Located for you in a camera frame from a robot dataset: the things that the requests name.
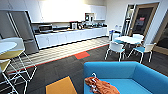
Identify orange hoodie white print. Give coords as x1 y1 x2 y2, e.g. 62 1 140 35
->
83 76 121 94

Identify white kitchen counter cabinets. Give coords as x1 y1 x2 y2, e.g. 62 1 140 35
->
34 26 110 51

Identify dark coffee machine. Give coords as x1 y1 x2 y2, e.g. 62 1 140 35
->
70 21 79 31

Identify all white chair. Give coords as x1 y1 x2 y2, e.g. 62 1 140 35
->
104 41 127 63

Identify black microwave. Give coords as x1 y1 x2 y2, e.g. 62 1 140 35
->
38 24 54 34

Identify white round low table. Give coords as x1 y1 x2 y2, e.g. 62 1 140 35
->
114 35 145 45

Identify wooden glass door red sign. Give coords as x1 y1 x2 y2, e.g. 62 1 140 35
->
127 2 160 38

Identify large blue sofa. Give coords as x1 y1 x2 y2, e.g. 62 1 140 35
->
82 60 168 94

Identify stainless steel fridge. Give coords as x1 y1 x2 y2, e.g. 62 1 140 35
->
0 9 41 56

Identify white round high table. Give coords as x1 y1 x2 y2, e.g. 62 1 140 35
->
0 41 18 56

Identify plain wooden glass door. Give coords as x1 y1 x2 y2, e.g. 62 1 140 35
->
152 19 168 57

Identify yellow high chair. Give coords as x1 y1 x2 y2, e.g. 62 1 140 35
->
0 58 20 94

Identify kitchen wall screen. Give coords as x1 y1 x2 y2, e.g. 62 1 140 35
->
84 12 95 23

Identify white kitchen wall cabinets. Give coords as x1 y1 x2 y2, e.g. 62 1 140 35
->
0 0 108 24

